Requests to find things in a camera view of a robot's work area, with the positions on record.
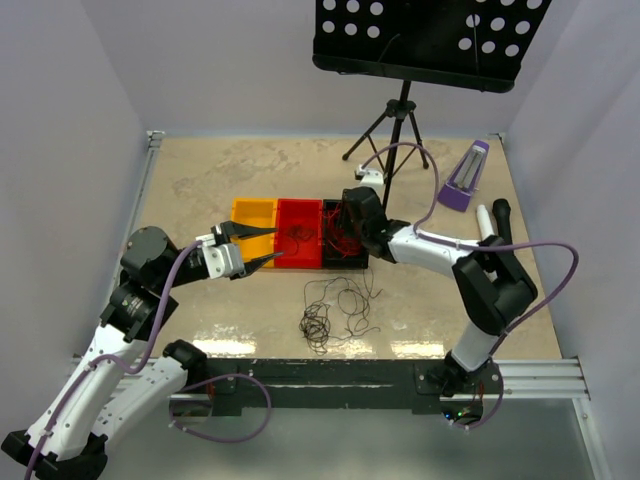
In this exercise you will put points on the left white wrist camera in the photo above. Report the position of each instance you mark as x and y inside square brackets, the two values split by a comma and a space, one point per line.
[222, 260]

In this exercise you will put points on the black music stand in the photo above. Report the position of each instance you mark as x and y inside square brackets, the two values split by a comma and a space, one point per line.
[470, 51]

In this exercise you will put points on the black plastic bin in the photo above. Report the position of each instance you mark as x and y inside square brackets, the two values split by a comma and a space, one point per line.
[339, 253]

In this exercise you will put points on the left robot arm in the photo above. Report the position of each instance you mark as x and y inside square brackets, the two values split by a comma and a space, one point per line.
[115, 385]

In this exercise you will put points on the aluminium frame rail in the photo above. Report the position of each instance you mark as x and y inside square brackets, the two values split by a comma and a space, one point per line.
[537, 380]

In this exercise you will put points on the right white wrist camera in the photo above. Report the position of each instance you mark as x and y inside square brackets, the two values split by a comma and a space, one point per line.
[369, 177]

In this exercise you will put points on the red plastic bin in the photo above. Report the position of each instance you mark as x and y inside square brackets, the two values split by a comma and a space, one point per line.
[307, 212]

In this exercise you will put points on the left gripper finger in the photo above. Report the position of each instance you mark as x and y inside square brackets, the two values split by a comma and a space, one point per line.
[256, 264]
[237, 230]

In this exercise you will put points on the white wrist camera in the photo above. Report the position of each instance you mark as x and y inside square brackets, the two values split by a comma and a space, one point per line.
[369, 177]
[222, 260]

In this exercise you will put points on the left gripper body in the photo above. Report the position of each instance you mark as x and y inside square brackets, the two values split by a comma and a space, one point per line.
[220, 232]

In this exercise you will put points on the small brown cable clump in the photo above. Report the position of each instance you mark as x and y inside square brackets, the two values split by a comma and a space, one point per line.
[299, 241]

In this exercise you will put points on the purple metronome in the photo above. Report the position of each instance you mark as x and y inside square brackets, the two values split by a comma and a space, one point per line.
[459, 188]

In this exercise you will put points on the black microphone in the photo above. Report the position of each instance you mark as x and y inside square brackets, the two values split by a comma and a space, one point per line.
[501, 211]

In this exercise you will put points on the white microphone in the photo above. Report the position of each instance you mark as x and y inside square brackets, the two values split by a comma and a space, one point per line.
[484, 221]

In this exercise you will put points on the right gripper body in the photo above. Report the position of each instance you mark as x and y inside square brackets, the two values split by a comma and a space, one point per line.
[353, 226]

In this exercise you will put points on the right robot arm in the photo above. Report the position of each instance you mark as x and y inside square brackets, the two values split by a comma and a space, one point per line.
[494, 286]

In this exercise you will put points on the orange plastic bin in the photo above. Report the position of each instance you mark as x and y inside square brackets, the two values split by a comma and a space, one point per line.
[256, 212]

